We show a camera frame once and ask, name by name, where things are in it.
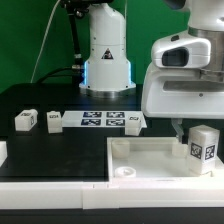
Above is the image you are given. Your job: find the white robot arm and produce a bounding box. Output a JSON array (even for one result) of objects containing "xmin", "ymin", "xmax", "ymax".
[{"xmin": 80, "ymin": 0, "xmax": 224, "ymax": 121}]

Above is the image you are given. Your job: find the black cable on stand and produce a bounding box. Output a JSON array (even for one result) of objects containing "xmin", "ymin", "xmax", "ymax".
[{"xmin": 35, "ymin": 0, "xmax": 89, "ymax": 84}]

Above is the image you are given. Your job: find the white U-shaped obstacle fence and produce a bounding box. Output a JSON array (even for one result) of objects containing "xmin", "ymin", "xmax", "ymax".
[{"xmin": 0, "ymin": 139, "xmax": 224, "ymax": 210}]

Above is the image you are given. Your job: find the white square table top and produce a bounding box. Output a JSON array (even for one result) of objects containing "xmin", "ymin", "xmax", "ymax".
[{"xmin": 107, "ymin": 137, "xmax": 224, "ymax": 182}]

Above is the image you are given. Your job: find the white sheet with fiducial tags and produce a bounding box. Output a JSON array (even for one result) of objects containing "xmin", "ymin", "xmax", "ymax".
[{"xmin": 62, "ymin": 111, "xmax": 147, "ymax": 128}]

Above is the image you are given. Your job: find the white cable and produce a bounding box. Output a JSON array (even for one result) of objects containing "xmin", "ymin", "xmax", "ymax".
[{"xmin": 30, "ymin": 0, "xmax": 63, "ymax": 84}]

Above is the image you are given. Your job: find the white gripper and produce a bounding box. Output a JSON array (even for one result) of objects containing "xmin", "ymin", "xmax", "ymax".
[{"xmin": 141, "ymin": 64, "xmax": 224, "ymax": 142}]

